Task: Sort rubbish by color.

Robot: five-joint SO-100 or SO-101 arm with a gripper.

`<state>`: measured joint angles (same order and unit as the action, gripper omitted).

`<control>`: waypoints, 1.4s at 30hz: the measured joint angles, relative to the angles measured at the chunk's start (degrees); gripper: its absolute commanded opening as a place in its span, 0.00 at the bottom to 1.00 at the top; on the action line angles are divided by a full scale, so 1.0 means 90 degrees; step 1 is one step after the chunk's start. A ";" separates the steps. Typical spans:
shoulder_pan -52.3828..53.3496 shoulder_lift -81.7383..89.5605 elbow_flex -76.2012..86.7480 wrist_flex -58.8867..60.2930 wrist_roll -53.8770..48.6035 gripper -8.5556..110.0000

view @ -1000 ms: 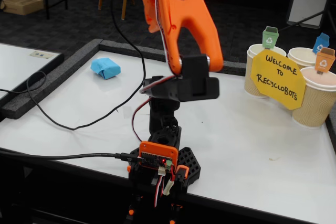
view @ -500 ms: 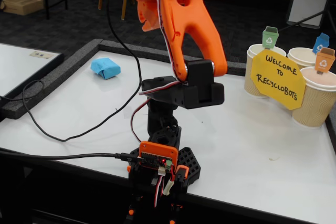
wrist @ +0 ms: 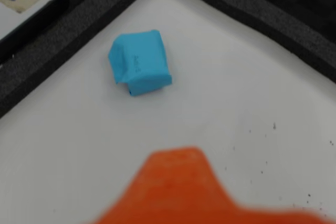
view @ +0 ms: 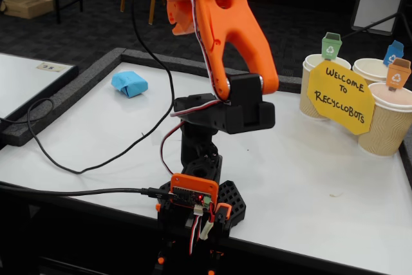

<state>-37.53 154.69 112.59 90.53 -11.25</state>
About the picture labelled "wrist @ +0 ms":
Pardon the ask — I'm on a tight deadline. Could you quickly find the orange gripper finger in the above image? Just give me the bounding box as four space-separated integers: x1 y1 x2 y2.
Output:
93 146 336 224

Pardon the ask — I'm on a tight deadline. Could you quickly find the blue paper ball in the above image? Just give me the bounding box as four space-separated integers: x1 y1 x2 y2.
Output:
107 29 173 98

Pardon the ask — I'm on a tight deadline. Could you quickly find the long black foam strip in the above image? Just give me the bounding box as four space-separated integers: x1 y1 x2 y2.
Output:
157 0 336 84
0 0 163 119

